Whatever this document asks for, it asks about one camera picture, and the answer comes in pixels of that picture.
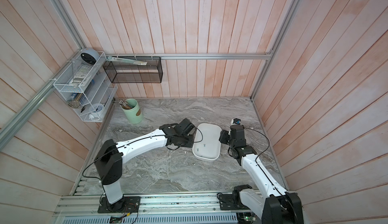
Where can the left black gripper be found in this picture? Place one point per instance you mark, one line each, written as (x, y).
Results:
(190, 142)

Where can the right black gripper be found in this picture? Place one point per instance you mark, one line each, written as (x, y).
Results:
(224, 135)

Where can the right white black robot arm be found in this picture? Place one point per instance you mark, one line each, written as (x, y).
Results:
(274, 204)

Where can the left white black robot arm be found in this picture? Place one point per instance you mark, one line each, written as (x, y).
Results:
(112, 155)

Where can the white rectangular storage tray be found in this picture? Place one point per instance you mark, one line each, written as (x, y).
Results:
(206, 146)

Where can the green cup with utensils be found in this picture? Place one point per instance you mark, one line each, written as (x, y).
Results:
(132, 110)

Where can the round grey alarm clock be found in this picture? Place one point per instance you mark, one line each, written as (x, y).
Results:
(90, 56)

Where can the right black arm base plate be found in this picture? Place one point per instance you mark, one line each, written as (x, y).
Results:
(226, 202)

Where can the horizontal aluminium wall rail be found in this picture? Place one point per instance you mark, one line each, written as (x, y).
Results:
(197, 56)

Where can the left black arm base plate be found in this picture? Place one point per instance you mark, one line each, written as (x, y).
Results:
(125, 204)

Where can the black wire mesh basket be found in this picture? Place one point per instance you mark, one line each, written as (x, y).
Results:
(134, 69)

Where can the white wire shelf rack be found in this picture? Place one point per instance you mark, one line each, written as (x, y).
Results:
(81, 85)

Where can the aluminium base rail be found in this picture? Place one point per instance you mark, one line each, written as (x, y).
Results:
(170, 208)

